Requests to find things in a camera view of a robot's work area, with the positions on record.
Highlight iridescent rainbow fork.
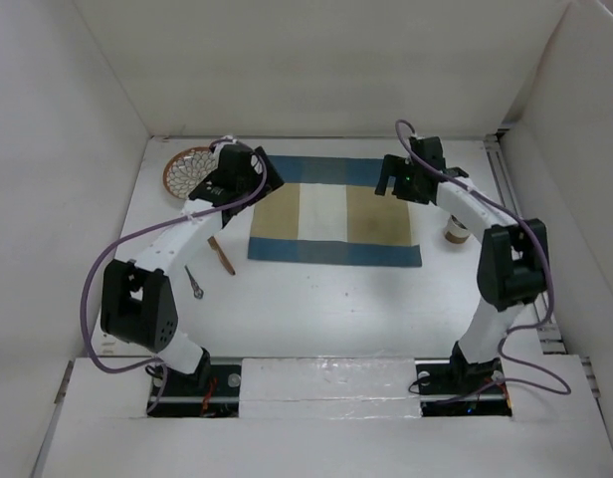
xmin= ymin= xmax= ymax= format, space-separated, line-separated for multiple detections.
xmin=184 ymin=266 xmax=204 ymax=300

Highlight white and brown cup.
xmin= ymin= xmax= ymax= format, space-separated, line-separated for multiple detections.
xmin=444 ymin=215 xmax=471 ymax=244

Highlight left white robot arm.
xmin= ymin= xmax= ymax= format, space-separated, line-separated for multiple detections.
xmin=101 ymin=138 xmax=284 ymax=395

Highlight floral plate with orange rim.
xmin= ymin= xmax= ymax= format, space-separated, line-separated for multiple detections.
xmin=162 ymin=146 xmax=217 ymax=199

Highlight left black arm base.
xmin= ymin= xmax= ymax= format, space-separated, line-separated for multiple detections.
xmin=145 ymin=360 xmax=242 ymax=418

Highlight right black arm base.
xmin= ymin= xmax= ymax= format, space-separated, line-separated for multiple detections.
xmin=409 ymin=359 xmax=512 ymax=418

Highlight white front board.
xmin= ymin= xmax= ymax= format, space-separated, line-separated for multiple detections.
xmin=43 ymin=364 xmax=613 ymax=477

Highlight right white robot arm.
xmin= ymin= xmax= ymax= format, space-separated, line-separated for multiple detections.
xmin=375 ymin=136 xmax=552 ymax=394

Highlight blue and tan placemat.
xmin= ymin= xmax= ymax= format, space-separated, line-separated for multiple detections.
xmin=248 ymin=155 xmax=422 ymax=268

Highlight aluminium side rail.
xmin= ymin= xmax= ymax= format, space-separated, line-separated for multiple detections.
xmin=484 ymin=123 xmax=600 ymax=400

